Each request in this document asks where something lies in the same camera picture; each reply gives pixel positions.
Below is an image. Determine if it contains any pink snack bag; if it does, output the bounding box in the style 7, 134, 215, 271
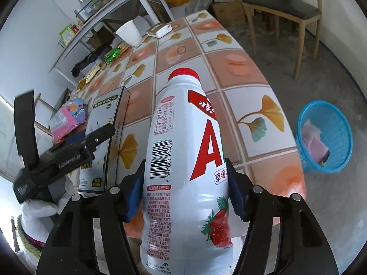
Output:
49, 97, 86, 143

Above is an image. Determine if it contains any pink sponge cloth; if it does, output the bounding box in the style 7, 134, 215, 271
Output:
303, 137, 330, 165

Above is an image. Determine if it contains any white fluffy gloved hand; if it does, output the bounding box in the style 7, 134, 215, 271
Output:
20, 176, 74, 243

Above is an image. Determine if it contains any gold snack packet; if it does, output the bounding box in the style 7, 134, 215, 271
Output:
147, 24, 172, 39

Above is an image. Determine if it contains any white mattress blue edge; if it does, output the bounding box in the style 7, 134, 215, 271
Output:
320, 0, 366, 94

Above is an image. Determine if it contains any blue mesh trash basket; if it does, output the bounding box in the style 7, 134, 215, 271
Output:
295, 101, 353, 174

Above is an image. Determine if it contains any cardboard box on floor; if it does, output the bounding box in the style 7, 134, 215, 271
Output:
211, 1, 246, 27

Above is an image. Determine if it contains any metal rice cooker pot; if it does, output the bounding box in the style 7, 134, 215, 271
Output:
74, 0, 104, 23

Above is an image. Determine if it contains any white side table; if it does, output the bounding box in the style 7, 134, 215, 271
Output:
49, 0, 175, 73

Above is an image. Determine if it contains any small green snack packet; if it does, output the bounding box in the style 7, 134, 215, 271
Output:
105, 48, 121, 65

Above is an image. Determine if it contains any white black carton box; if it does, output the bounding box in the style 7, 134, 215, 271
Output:
78, 87, 130, 194

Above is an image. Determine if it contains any white yogurt drink bottle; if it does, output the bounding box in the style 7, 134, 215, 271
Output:
141, 68, 233, 274

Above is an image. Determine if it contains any wooden chair black seat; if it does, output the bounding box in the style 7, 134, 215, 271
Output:
241, 0, 322, 79

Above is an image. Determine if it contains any yellow cracker packet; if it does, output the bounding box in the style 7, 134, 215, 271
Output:
85, 64, 101, 84

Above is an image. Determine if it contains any white paper cup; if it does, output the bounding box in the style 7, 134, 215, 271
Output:
116, 21, 142, 47

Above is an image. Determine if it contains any grey plastic bag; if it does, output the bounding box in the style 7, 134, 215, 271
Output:
185, 0, 213, 16

